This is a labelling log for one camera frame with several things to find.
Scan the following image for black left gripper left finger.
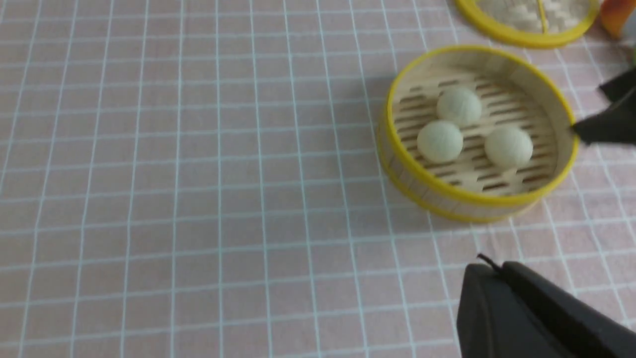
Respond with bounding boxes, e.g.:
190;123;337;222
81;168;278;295
456;254;636;358

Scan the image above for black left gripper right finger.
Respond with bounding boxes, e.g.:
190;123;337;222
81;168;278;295
571;67;636;146

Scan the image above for white bun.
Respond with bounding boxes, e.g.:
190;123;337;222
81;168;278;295
416;120;464;163
436;88;483;127
484;125;534;170

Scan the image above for white bun front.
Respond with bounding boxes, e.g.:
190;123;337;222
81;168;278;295
416;120;464;163

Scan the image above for bamboo steamer lid yellow rim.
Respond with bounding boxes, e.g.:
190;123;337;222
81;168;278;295
455;0;600;48

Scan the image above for bamboo steamer tray yellow rim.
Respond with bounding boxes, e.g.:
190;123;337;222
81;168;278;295
377;45;579;223

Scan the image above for orange yellow toy pear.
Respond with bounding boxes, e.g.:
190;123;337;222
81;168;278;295
600;0;636;39

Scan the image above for pink checkered tablecloth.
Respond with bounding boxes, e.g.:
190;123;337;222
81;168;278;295
0;0;635;358

